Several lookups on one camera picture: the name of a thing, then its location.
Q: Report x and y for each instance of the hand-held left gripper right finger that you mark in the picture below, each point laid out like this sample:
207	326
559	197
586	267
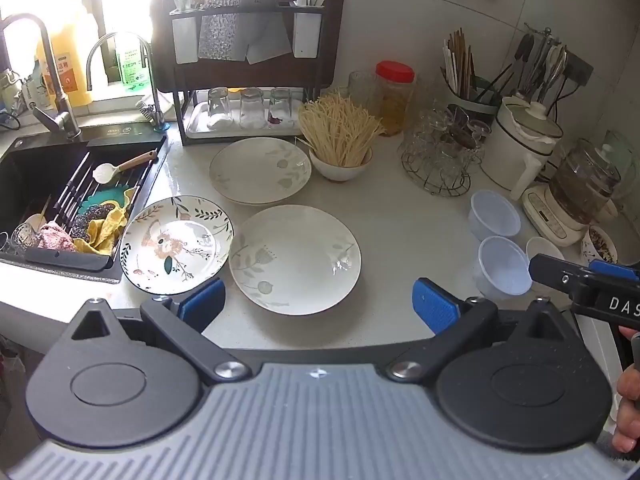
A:
434	307

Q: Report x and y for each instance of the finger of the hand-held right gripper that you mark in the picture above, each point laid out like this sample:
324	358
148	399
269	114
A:
615	270
555	271

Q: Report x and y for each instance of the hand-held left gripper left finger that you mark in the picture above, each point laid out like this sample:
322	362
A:
201	304

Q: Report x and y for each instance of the plain white ceramic bowl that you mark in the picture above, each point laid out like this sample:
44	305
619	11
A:
545	247

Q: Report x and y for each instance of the translucent plastic bowl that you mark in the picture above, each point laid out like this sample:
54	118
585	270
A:
502	270
495	215

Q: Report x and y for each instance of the floral print plate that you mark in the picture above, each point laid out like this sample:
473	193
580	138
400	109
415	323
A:
165	250

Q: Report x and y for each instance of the white leaf print plate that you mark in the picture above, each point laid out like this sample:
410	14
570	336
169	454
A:
295	260
255	170

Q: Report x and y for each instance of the person's right hand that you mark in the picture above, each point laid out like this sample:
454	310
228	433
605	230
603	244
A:
629	400

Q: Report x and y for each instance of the patterned bowl of tea leaves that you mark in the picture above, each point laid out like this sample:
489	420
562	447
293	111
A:
597	242

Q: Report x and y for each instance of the cream kettle base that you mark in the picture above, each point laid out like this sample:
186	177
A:
545	217

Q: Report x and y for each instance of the glass kettle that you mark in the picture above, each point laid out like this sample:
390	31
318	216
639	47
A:
582	180

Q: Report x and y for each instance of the yellow dish cloth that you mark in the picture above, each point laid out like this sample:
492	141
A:
107	230

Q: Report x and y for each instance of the white electric pot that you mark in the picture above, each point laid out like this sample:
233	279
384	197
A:
510	152

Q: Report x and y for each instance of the teal dish cloth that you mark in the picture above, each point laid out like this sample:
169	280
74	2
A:
112	194

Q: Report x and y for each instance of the dark scouring pad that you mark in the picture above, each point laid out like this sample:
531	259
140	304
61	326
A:
82	220

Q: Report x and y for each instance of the pink scrubber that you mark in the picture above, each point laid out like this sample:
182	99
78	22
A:
55	237

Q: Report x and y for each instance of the white noodle bowl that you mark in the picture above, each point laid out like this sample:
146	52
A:
340	172

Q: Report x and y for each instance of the white drip tray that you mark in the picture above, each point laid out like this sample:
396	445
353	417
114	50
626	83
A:
200	127

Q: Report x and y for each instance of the roll-up sink drain rack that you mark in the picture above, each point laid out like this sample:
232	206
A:
75	180

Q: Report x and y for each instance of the group of clear glass cups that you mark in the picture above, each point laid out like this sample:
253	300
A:
445	127

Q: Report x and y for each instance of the green chopstick holder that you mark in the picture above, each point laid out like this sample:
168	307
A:
482	102

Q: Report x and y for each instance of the clear drinking glass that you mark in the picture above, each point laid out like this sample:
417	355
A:
251	109
218	107
280	107

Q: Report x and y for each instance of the hanging kitchen utensils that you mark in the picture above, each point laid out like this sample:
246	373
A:
542	65

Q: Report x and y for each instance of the bundle of dried noodles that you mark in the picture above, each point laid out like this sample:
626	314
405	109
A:
335	125

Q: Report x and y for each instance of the red lid glass jar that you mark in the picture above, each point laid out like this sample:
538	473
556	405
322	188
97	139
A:
395	100

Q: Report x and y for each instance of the black kitchen sink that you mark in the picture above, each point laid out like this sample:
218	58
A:
30	180

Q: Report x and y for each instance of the chrome gooseneck faucet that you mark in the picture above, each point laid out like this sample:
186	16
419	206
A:
152	95

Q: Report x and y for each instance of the bundle of chopsticks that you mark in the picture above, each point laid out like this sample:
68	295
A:
460	65

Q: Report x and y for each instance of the textured glass tumbler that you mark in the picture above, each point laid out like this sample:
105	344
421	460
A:
362	90

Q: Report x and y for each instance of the dark tall faucet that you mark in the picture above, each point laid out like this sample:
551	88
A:
55	105

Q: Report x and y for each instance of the green detergent bottle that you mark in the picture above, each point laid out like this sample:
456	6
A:
132	65

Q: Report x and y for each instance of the white utensil cup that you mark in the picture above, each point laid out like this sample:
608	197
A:
306	32
185	40

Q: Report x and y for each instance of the orange detergent bottle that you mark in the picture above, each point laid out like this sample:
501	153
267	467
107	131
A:
70	70

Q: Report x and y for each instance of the grey steel board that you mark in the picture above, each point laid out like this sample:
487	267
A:
267	35

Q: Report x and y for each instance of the silver textured board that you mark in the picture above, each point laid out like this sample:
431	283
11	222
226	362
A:
220	15

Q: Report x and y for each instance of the black dish rack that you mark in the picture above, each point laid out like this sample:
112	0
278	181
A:
230	10

